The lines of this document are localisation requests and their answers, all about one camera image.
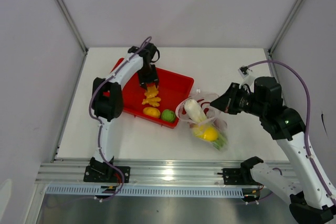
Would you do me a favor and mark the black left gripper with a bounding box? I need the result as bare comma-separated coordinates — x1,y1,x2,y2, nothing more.
137,64,159,90

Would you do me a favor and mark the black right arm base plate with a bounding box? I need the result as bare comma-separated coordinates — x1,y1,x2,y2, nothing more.
217,168,258,186

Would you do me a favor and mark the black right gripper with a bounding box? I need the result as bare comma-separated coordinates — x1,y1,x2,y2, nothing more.
209,82,266,118

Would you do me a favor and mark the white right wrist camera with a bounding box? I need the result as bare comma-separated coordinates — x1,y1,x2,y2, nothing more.
238,66,255,86

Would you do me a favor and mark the right aluminium frame post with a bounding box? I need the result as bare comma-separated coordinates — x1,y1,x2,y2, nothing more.
268,0,306,57

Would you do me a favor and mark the green white leek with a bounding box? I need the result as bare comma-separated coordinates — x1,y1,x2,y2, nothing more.
183,99,227,151

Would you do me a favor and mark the yellow ginger root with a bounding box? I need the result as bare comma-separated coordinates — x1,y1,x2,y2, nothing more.
142,85,161,108

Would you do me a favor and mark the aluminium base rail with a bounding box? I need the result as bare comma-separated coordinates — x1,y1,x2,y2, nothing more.
35,158,293,188

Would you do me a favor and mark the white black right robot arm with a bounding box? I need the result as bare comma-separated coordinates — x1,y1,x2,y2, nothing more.
210,77,335,223

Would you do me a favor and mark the aluminium frame post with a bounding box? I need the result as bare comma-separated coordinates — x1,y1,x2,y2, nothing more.
268,0,306,57
54,0,88,54

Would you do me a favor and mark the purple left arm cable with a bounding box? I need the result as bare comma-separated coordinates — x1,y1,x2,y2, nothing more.
89,36,153,202

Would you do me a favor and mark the white slotted cable duct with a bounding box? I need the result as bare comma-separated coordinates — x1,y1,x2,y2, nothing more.
45,184,244,198

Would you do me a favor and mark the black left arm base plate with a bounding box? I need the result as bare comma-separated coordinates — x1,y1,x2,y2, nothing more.
83,166,122,183

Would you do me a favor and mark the clear zip top bag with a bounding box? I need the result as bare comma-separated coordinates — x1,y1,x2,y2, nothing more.
175,89,228,151

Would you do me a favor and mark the yellow lemon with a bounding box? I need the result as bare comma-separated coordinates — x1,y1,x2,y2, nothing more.
192,125,218,142

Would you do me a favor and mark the red plastic tray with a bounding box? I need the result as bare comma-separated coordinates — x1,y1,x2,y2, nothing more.
122,68,194,129

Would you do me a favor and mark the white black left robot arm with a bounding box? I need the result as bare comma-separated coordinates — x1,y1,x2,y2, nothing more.
89,42,160,182

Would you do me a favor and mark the left aluminium frame post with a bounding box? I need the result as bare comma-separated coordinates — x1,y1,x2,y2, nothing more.
54,0,88,54

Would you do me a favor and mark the green custard apple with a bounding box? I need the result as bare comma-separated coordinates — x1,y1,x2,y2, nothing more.
161,109,176,123

